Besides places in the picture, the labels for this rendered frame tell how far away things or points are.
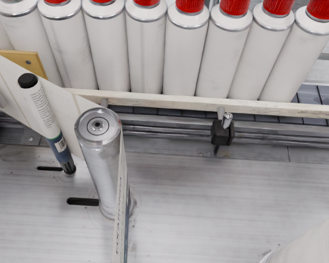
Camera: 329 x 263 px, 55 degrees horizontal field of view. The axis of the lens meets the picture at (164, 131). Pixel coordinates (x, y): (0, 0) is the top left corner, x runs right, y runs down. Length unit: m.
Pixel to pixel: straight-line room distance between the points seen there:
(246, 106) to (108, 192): 0.25
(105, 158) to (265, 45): 0.25
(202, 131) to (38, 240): 0.28
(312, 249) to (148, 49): 0.29
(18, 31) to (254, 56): 0.30
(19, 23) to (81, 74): 0.10
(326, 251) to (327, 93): 0.38
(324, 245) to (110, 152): 0.18
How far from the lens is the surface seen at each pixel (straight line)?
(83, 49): 0.45
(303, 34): 0.43
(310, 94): 0.59
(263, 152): 0.55
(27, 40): 0.45
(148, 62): 0.44
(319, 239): 0.28
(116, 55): 0.44
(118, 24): 0.41
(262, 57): 0.44
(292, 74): 0.47
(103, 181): 0.32
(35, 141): 0.55
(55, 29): 0.42
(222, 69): 0.44
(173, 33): 0.40
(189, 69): 0.44
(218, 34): 0.40
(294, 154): 0.57
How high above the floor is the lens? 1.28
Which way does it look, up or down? 58 degrees down
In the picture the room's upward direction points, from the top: 5 degrees clockwise
